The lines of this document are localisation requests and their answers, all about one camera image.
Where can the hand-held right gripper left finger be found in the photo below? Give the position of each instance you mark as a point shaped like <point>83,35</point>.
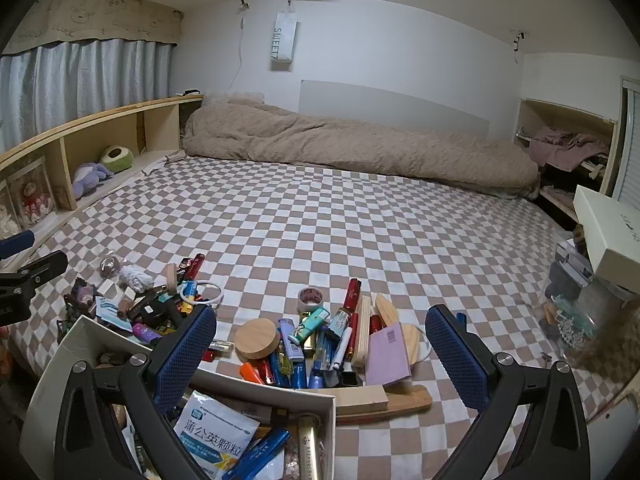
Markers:
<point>185,355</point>

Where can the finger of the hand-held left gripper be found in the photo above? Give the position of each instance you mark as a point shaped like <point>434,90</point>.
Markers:
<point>35,270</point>
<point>17,246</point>

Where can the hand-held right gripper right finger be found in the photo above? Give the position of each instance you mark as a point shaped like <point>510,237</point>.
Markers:
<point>457,355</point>

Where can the white cardboard box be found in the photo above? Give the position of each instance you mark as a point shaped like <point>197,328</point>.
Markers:
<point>60,360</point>

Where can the light wooden block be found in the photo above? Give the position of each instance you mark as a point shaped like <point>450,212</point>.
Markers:
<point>360,400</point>

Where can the clear plastic container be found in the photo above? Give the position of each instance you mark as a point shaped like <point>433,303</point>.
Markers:
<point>590,310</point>

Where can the white lip balm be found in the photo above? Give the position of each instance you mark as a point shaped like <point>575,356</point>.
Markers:
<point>222,346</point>

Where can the round wooden coaster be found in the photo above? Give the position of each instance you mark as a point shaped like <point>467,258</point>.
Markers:
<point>417,340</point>

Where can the doll in red dress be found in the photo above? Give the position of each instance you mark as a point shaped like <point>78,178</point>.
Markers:
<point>37,202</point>

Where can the black compact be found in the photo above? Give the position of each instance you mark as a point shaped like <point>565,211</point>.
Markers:
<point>152,316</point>

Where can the pile of colourful lighters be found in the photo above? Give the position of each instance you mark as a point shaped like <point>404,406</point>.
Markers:
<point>300,375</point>
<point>165,300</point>

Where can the red doll in clear case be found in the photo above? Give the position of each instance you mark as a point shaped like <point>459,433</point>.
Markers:
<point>12,185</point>

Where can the brown wooden board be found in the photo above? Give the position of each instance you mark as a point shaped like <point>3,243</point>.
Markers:
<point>410,399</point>

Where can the orange lighter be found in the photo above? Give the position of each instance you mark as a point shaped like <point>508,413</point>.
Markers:
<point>249,372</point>

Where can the purple notebook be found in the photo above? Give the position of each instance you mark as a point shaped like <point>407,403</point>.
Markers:
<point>387,357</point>

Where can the round wooden lid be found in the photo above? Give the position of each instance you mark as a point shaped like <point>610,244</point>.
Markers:
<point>257,337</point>

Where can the silver ball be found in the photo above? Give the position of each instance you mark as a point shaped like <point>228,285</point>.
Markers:
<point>111,266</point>

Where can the white medicine sachet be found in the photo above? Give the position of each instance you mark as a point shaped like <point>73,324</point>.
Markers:
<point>215,430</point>

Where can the half-oval wooden piece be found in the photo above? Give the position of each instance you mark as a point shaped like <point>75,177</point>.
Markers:
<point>387,310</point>

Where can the blue white packet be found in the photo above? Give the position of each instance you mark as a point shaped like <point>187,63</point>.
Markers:
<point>110,310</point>

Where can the wooden shelf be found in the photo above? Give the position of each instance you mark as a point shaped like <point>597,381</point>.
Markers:
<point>69,175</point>

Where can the white cloth bundle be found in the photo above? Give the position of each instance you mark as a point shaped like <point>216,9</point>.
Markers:
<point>135,277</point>

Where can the purple plush toy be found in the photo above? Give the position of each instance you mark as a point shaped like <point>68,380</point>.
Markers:
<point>87,180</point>

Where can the grooved wooden stick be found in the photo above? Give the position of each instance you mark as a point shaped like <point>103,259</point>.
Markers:
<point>361,340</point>

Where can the white marker pen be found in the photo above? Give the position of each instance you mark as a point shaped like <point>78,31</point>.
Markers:
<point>341,352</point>

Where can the tape roll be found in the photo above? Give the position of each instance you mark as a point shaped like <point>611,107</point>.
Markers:
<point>306,306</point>

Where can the teal lighter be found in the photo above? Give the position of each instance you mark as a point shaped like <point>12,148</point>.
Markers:
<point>312,325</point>

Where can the green plush toy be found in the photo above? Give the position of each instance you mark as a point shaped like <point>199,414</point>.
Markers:
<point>117,160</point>

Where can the gold tube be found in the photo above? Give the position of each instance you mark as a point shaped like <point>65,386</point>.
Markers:
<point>308,450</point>

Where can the checkered bedsheet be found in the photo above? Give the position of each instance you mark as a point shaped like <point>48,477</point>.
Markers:
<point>350,240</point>

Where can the grey curtain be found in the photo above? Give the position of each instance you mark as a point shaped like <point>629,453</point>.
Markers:
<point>75,85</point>

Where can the white shoe box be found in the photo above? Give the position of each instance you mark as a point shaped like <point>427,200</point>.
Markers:
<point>610,230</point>

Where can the beige duvet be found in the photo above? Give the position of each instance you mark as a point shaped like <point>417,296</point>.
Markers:
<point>350,150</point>

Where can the pink clothes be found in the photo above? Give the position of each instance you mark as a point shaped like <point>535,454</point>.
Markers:
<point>565,147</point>

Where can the beige valance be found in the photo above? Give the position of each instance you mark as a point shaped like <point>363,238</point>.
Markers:
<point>100,15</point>

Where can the wooden closet niche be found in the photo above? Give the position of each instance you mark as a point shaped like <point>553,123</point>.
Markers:
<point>609,160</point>

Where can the window blind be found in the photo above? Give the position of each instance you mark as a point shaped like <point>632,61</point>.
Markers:
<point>629,150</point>

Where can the white paper bag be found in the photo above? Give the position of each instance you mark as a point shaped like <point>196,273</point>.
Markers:
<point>284,40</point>

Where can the black wall hook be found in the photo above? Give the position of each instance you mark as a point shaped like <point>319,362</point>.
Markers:
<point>517,40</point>

